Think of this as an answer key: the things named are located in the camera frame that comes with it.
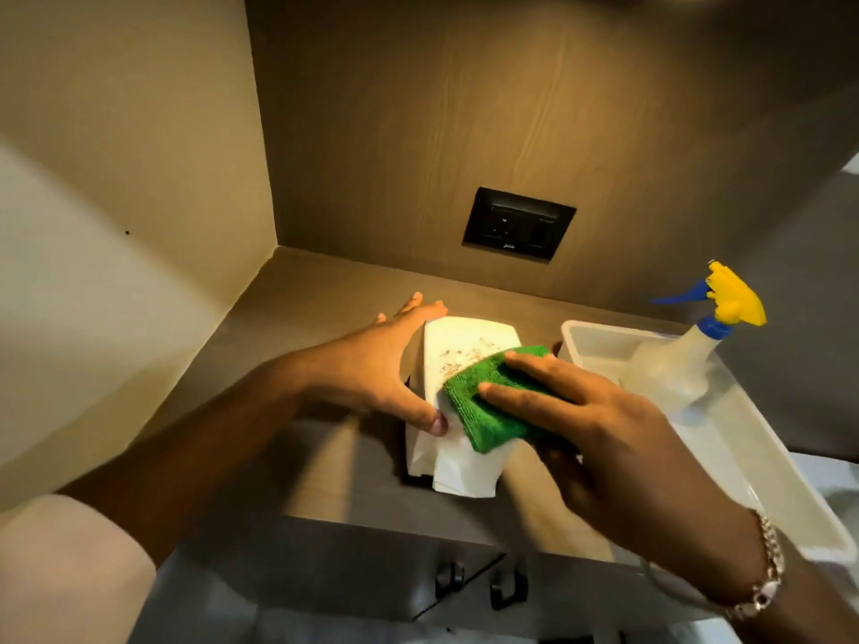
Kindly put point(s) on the person's left hand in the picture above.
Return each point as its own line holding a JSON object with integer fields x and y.
{"x": 362, "y": 372}

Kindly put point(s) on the person's right hand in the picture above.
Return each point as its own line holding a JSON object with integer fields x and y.
{"x": 631, "y": 462}

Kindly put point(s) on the person's right middle finger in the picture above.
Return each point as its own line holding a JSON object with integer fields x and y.
{"x": 547, "y": 370}

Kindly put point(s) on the person's left thumb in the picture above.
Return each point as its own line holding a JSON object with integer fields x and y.
{"x": 421, "y": 414}

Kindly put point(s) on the person's right thumb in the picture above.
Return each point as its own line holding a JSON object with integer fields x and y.
{"x": 560, "y": 472}

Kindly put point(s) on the person's left middle finger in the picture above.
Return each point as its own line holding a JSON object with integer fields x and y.
{"x": 411, "y": 303}

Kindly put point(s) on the green microfibre cloth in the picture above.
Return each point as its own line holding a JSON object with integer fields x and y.
{"x": 473, "y": 395}

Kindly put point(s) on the person's left forearm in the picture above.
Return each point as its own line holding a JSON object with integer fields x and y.
{"x": 201, "y": 442}

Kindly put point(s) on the person's right forearm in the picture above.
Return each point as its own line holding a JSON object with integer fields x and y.
{"x": 815, "y": 600}

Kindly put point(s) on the clear spray bottle yellow trigger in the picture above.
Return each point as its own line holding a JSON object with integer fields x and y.
{"x": 671, "y": 368}

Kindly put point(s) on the grey cabinet door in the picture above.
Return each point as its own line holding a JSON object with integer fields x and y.
{"x": 315, "y": 570}
{"x": 590, "y": 596}

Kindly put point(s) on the white plastic tray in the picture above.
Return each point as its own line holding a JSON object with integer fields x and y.
{"x": 738, "y": 456}

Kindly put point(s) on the white shirt sleeve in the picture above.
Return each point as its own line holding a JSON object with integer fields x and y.
{"x": 67, "y": 576}

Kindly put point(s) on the black wall socket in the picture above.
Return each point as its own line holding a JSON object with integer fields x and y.
{"x": 519, "y": 224}

